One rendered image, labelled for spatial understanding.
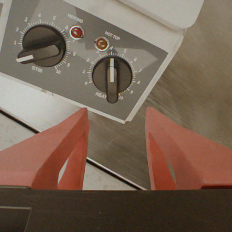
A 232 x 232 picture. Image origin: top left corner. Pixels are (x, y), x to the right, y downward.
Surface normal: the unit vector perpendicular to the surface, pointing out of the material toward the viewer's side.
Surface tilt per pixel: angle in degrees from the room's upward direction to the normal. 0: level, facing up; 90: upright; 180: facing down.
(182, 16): 0
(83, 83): 30
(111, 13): 0
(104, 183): 0
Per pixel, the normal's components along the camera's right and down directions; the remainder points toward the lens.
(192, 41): 0.22, 0.15
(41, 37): 0.00, 0.59
